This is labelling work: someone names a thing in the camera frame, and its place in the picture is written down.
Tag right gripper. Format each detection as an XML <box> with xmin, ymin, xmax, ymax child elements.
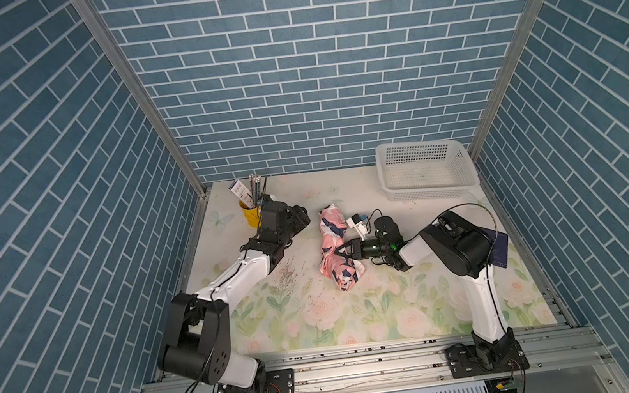
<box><xmin>335</xmin><ymin>235</ymin><xmax>392</xmax><ymax>264</ymax></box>

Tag pink shark-print shorts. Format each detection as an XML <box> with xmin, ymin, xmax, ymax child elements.
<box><xmin>318</xmin><ymin>204</ymin><xmax>366</xmax><ymax>291</ymax></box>

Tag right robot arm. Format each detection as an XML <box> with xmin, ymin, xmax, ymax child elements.
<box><xmin>334</xmin><ymin>206</ymin><xmax>530</xmax><ymax>379</ymax></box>

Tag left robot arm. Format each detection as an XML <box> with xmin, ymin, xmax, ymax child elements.
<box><xmin>157</xmin><ymin>196</ymin><xmax>311</xmax><ymax>393</ymax></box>

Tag yellow pen cup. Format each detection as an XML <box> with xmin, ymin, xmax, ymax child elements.
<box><xmin>239</xmin><ymin>201</ymin><xmax>261</xmax><ymax>229</ymax></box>

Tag pens in cup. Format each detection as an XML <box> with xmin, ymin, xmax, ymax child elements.
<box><xmin>249</xmin><ymin>174</ymin><xmax>267</xmax><ymax>207</ymax></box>

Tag floral table mat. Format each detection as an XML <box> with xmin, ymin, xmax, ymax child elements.
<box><xmin>187</xmin><ymin>166</ymin><xmax>559</xmax><ymax>357</ymax></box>

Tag white plastic basket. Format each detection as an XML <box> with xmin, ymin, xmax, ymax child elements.
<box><xmin>375</xmin><ymin>140</ymin><xmax>480</xmax><ymax>202</ymax></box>

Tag dark blue book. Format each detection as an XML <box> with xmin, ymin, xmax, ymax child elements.
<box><xmin>483</xmin><ymin>228</ymin><xmax>510</xmax><ymax>269</ymax></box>

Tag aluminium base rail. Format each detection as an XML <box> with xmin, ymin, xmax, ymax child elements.
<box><xmin>140</xmin><ymin>323</ymin><xmax>629</xmax><ymax>393</ymax></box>

